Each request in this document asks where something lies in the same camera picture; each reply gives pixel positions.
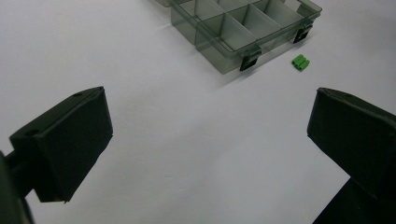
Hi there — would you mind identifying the green terminal block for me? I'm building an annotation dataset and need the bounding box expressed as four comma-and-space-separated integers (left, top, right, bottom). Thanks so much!
290, 53, 311, 73

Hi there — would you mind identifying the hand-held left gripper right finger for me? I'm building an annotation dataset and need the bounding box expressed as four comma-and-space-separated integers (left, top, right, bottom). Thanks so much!
306, 87, 396, 201

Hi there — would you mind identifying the clear grey compartment box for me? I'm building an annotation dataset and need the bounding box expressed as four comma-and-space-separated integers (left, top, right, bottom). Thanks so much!
154, 0, 323, 76

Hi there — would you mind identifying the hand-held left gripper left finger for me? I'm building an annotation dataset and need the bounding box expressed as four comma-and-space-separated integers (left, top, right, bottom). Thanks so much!
8, 86, 114, 203

